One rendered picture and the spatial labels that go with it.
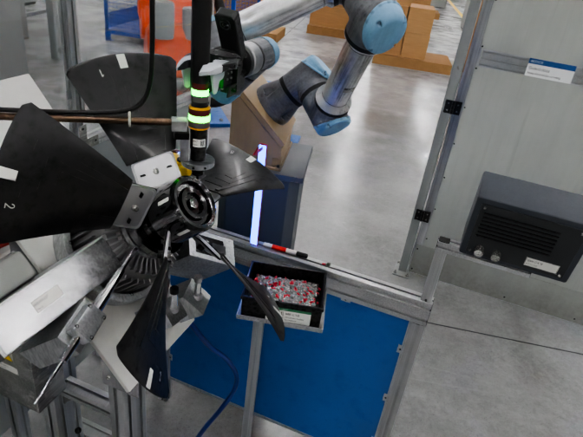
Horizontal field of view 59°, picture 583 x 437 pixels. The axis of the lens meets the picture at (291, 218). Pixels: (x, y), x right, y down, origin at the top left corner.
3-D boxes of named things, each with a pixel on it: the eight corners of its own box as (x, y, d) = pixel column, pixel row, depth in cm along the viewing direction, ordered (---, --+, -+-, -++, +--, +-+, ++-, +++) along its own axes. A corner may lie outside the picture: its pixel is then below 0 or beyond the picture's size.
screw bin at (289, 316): (238, 316, 136) (239, 296, 133) (249, 279, 151) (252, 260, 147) (320, 330, 135) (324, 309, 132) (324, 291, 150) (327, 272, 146)
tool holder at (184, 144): (172, 171, 105) (172, 125, 100) (170, 156, 111) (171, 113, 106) (216, 171, 107) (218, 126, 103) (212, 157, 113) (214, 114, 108)
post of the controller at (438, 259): (420, 300, 144) (438, 240, 134) (422, 294, 146) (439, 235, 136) (430, 303, 143) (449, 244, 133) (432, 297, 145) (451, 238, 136)
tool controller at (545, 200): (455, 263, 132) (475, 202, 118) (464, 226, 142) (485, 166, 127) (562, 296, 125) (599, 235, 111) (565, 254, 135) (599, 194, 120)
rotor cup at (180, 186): (112, 224, 100) (155, 200, 93) (142, 179, 111) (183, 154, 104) (165, 270, 107) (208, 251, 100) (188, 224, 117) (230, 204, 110)
